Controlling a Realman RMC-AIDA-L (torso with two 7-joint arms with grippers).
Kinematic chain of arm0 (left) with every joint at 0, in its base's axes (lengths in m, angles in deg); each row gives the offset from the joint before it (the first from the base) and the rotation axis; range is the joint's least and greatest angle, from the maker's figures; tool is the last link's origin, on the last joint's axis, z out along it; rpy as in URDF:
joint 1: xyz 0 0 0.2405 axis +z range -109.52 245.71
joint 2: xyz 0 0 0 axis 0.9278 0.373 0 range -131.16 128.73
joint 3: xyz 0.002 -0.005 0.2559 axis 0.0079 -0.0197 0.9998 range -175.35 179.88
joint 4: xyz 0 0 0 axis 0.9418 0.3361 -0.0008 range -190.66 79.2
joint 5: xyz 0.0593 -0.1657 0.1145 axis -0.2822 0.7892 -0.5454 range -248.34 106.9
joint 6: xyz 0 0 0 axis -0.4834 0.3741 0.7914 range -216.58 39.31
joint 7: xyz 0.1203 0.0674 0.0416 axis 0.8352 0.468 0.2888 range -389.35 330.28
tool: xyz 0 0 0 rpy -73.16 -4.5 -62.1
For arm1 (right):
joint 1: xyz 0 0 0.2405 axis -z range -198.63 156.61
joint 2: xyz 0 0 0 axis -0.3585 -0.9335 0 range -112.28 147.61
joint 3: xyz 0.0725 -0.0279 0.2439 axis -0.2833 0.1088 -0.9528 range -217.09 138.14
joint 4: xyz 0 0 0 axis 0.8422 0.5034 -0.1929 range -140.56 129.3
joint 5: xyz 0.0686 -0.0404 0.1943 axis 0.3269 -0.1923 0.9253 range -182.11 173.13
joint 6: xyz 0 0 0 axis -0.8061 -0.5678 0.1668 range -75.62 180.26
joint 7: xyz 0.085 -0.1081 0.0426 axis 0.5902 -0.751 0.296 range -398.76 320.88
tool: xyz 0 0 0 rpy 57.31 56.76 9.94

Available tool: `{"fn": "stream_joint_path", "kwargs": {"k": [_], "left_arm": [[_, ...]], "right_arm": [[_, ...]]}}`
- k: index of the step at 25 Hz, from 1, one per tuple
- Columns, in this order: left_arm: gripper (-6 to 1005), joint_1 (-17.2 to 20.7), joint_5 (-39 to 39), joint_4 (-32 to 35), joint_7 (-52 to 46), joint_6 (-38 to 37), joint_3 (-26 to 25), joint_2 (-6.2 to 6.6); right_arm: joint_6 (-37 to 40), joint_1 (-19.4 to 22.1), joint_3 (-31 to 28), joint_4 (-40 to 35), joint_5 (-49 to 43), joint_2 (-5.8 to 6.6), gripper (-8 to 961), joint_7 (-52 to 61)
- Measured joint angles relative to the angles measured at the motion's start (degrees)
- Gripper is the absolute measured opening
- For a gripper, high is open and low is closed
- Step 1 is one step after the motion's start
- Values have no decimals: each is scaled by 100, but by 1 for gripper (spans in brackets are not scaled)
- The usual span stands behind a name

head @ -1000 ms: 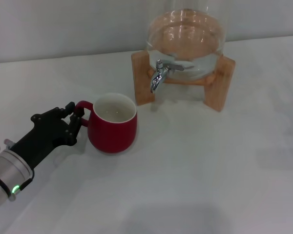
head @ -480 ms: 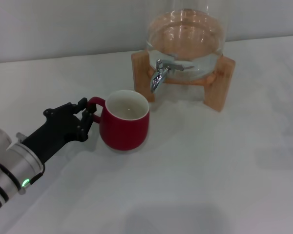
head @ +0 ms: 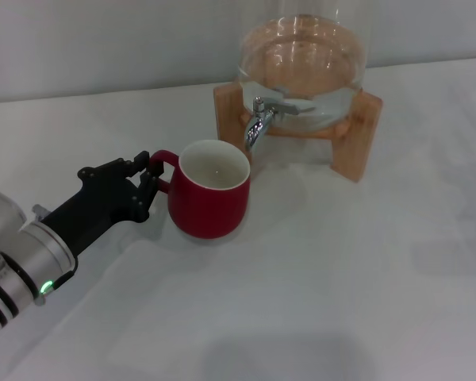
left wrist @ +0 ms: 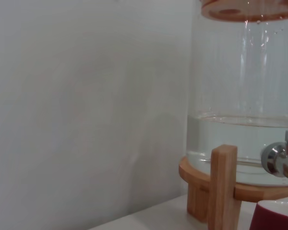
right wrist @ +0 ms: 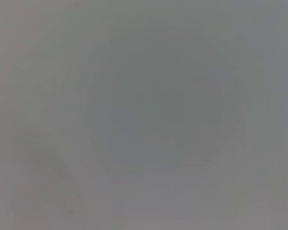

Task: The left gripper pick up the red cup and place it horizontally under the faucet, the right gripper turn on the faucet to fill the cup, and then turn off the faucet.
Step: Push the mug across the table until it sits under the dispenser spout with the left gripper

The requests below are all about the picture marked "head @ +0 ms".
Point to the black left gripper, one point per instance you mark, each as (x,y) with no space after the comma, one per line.
(95,210)

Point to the red ceramic cup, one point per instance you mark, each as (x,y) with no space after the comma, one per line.
(210,210)

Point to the chrome faucet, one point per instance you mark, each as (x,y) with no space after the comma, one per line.
(256,127)

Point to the wooden dispenser stand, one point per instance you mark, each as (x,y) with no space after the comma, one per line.
(232,119)

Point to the glass water dispenser jar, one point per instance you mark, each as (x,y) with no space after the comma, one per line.
(301,59)

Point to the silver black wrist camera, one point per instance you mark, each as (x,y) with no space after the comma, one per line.
(0,210)

